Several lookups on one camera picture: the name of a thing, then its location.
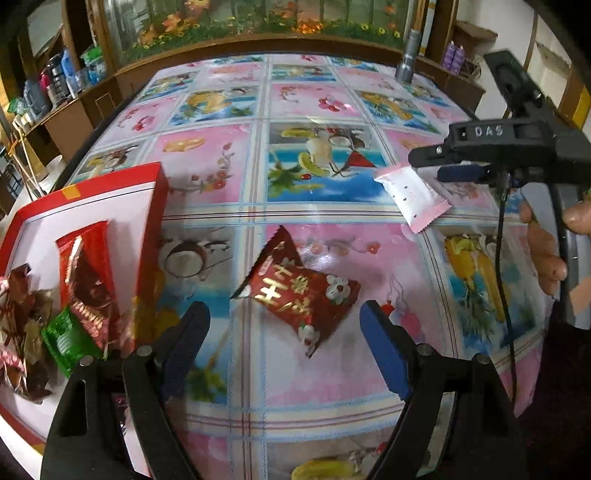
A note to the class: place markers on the flower picture panel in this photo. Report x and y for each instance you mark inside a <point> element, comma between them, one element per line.
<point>254,18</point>

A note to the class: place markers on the silver flashlight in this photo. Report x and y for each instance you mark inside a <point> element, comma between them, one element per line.
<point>408,60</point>

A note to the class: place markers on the red cardboard box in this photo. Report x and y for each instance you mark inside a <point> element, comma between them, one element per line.
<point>41,230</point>

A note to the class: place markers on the red brown snack packet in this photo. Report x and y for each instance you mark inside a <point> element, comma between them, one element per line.
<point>83,277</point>

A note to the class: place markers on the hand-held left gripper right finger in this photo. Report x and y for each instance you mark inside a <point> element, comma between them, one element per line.
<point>385,350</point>

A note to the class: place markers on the green snack packet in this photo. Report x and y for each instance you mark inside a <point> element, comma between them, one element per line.
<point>69,341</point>

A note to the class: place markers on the white pink snack packet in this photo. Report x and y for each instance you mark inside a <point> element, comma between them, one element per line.
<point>411,198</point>

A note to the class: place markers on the blue white bottle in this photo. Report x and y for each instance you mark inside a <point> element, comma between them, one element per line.
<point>68,74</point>

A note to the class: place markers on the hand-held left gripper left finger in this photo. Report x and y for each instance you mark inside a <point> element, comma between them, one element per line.
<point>180,360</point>

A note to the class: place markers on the brown gold snack packet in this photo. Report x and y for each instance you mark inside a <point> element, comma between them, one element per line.
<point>27,323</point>

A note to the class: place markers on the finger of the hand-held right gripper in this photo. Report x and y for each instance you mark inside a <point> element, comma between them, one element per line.
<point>461,173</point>
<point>434,156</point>

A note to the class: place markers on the red flower-print snack packet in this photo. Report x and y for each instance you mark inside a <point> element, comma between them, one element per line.
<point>304,295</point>

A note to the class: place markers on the printed fruit tablecloth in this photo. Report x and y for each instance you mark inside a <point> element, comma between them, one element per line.
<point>323,240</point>

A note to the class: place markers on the person's right hand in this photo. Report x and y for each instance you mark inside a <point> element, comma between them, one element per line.
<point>545,258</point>

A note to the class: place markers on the green plastic pack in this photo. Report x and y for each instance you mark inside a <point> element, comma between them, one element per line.
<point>93,64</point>

